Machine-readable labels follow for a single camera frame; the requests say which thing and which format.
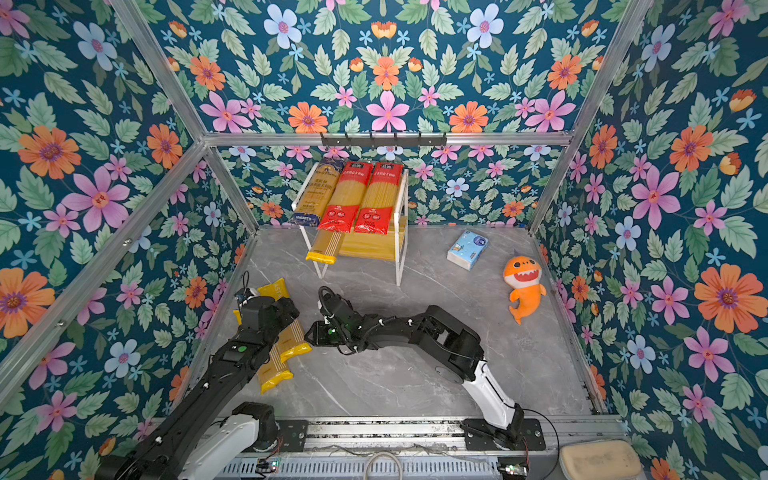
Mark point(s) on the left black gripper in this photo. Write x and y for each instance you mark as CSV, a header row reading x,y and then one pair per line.
x,y
285,310

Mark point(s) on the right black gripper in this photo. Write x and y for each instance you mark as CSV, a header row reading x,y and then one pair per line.
x,y
318,335

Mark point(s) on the yellow pasta bag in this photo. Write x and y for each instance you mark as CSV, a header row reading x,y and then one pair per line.
x,y
291,341
326,246
273,372

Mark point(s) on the red spaghetti bag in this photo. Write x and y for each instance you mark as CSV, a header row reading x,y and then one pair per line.
x,y
341,212
378,203

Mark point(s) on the blue gold spaghetti bag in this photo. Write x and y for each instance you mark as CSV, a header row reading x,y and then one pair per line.
x,y
316,196

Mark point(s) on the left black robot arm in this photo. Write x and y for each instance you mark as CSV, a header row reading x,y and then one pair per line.
x,y
164,453

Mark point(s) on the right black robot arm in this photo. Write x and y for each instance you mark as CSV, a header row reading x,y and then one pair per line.
x,y
449,346

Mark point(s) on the blue tissue pack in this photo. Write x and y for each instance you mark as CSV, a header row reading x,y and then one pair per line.
x,y
467,249

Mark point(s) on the orange shark plush toy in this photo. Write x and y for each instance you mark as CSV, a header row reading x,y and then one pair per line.
x,y
523,275

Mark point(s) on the beige cushion pad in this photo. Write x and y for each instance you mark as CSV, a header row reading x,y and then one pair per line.
x,y
600,460

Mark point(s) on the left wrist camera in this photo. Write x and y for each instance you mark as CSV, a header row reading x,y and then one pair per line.
x,y
245,294

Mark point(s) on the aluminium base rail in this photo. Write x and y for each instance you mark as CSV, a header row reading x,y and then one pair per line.
x,y
541,434

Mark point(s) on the black hook rail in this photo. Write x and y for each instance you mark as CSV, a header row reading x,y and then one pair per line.
x,y
371,140

